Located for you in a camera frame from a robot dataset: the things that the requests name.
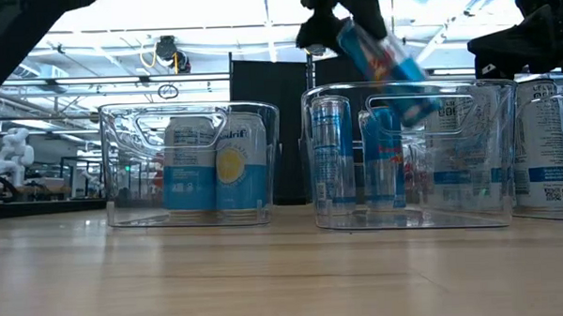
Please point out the blue lemon soda can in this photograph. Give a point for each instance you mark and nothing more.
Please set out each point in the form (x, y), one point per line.
(242, 187)
(188, 189)

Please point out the grey horizontal beam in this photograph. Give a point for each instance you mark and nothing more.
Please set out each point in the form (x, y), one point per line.
(119, 80)

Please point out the black folding screen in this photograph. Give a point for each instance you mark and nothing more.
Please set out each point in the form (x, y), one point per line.
(266, 130)

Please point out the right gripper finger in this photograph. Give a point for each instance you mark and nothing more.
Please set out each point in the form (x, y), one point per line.
(508, 66)
(521, 39)

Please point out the black bench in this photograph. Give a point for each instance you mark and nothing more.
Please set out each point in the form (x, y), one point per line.
(39, 208)

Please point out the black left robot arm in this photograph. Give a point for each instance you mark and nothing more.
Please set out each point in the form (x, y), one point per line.
(5, 45)

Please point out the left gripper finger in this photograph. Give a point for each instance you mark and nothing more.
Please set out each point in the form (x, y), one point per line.
(370, 21)
(317, 35)

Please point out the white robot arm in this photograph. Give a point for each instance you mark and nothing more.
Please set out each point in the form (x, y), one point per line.
(14, 158)
(92, 179)

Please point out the black framed workstation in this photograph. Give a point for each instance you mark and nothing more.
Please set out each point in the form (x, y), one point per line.
(66, 175)

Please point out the blue silver energy drink can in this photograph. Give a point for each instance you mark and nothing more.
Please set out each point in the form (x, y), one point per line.
(391, 74)
(333, 151)
(380, 173)

